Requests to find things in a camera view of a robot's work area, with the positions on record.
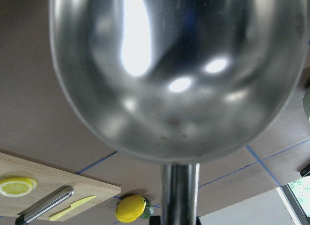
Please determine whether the yellow plastic knife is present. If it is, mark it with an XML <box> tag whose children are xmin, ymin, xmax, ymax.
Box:
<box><xmin>49</xmin><ymin>195</ymin><xmax>96</xmax><ymax>221</ymax></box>

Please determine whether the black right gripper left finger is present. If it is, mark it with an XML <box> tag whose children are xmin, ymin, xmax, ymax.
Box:
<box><xmin>149</xmin><ymin>216</ymin><xmax>161</xmax><ymax>225</ymax></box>

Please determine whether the wooden cutting board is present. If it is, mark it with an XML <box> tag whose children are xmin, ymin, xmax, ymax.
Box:
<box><xmin>0</xmin><ymin>153</ymin><xmax>121</xmax><ymax>222</ymax></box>

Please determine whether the yellow lemon round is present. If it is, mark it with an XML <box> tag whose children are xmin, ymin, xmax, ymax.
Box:
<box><xmin>115</xmin><ymin>195</ymin><xmax>146</xmax><ymax>223</ymax></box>

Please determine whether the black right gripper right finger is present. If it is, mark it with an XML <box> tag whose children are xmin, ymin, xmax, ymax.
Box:
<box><xmin>196</xmin><ymin>216</ymin><xmax>202</xmax><ymax>225</ymax></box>

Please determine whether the steel muddler black tip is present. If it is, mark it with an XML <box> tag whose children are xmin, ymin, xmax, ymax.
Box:
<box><xmin>15</xmin><ymin>185</ymin><xmax>74</xmax><ymax>225</ymax></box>

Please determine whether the lemon slice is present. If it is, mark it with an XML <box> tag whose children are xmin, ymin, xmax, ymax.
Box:
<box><xmin>0</xmin><ymin>177</ymin><xmax>37</xmax><ymax>197</ymax></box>

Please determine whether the stainless steel ice scoop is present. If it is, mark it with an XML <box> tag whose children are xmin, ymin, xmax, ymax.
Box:
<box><xmin>49</xmin><ymin>0</ymin><xmax>309</xmax><ymax>225</ymax></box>

